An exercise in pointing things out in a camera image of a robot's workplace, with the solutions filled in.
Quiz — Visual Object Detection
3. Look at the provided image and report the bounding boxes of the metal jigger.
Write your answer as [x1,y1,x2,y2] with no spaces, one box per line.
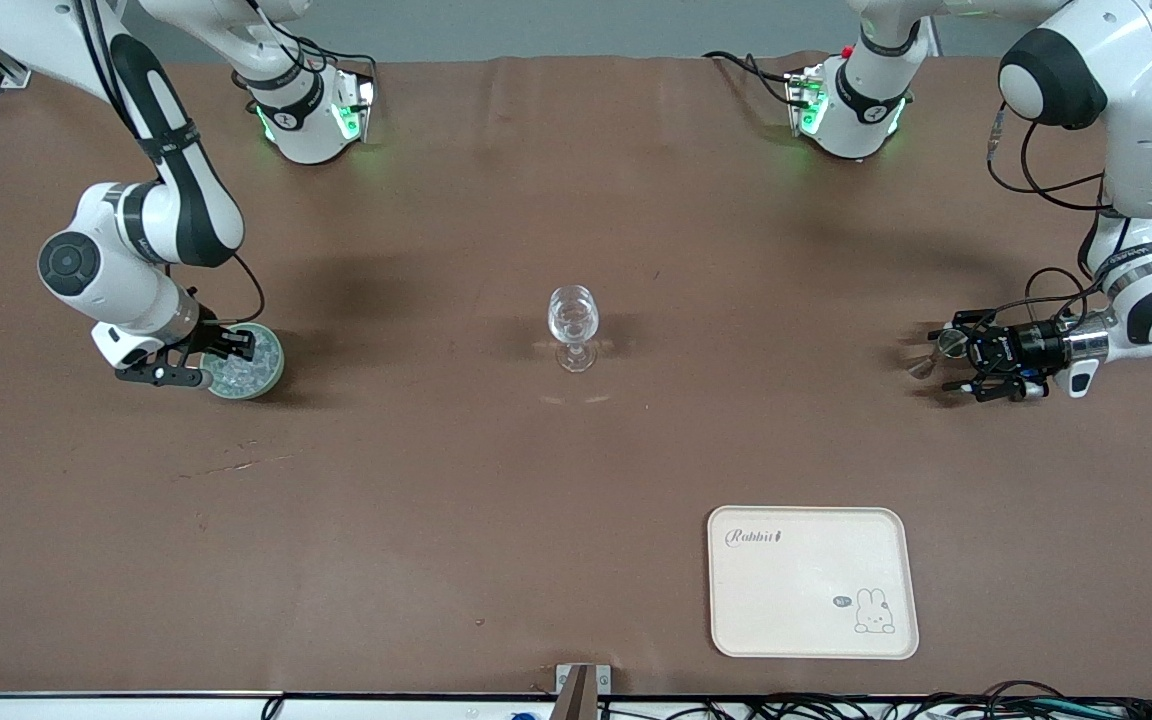
[904,330,972,381]

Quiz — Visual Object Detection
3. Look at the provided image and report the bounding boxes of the clear ice cubes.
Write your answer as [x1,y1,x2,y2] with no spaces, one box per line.
[211,335,279,393]

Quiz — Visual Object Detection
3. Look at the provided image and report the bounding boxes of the clear wine glass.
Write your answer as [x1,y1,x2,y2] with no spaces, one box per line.
[547,285,601,374]

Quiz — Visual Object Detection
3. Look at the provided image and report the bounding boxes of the green round bowl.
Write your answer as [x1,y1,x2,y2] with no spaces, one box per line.
[201,322,286,402]

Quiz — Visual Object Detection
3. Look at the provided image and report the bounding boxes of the brown table mat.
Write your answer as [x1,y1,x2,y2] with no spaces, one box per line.
[0,52,1152,698]

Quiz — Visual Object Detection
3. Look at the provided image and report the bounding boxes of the cream rabbit print tray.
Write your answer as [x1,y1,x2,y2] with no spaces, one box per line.
[706,505,920,661]

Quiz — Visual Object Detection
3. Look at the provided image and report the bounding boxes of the black base cable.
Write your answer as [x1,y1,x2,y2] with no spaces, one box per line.
[704,50,799,106]
[296,38,379,86]

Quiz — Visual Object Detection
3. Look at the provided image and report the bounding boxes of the black cable bundle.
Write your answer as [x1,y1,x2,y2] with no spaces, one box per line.
[596,680,1152,720]

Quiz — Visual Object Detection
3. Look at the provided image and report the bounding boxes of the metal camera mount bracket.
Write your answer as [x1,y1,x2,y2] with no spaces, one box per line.
[555,663,612,720]

